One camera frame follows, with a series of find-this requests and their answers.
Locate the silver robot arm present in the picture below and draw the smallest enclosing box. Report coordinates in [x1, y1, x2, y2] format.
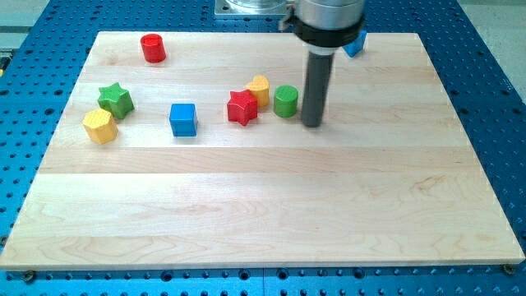
[279, 0, 366, 56]

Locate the blue triangle block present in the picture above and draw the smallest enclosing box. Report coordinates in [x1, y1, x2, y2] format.
[343, 30, 367, 58]

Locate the red star block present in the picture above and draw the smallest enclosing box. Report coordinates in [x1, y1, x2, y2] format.
[227, 90, 258, 126]

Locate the green cylinder block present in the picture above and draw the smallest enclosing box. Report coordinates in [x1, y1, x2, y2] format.
[274, 85, 298, 118]

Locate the yellow heart block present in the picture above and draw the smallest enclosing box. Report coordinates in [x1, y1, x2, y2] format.
[247, 75, 270, 107]

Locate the blue cube block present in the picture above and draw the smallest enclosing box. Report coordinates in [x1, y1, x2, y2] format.
[169, 104, 198, 137]

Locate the light wooden board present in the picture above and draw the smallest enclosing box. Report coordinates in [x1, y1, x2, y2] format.
[1, 31, 524, 271]

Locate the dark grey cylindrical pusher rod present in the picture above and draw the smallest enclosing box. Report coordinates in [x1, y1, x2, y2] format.
[301, 52, 334, 127]

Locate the red cylinder block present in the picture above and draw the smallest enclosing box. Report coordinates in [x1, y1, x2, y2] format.
[140, 34, 166, 63]

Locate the green star block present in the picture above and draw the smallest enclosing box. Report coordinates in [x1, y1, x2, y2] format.
[97, 82, 135, 119]

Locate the yellow hexagon block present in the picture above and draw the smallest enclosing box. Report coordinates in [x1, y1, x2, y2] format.
[82, 109, 118, 145]

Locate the blue perforated table plate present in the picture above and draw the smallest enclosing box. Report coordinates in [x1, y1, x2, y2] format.
[1, 1, 525, 295]

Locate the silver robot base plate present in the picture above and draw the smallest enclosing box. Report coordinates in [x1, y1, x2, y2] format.
[215, 0, 294, 17]

